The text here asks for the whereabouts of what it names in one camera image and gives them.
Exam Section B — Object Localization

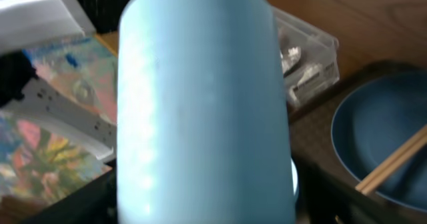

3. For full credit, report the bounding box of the light blue cup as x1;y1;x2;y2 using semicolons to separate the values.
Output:
117;0;296;223

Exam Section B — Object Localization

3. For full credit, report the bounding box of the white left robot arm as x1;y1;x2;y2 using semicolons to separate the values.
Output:
1;0;117;162

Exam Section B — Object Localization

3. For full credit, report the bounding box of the dark brown serving tray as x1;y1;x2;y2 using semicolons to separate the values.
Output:
290;61;426;223

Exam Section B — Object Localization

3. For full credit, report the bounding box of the clear plastic bin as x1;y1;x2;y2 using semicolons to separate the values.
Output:
272;7;340;109

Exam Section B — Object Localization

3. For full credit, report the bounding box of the dark blue plate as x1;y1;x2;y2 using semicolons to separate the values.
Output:
331;71;426;212

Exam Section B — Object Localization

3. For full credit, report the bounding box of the light blue rice bowl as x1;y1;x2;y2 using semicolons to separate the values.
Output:
291;159;299;202

